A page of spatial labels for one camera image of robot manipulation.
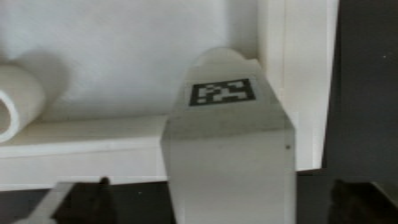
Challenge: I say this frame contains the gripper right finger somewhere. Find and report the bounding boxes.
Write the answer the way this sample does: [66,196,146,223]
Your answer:
[327,179,398,224]

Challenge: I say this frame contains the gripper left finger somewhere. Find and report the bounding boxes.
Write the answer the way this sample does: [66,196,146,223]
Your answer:
[14,177,117,224]

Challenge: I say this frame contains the white table leg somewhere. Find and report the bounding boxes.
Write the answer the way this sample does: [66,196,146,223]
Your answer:
[162,48,295,224]

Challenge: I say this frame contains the white square table top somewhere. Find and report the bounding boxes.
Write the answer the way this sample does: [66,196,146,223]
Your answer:
[0,0,341,193]

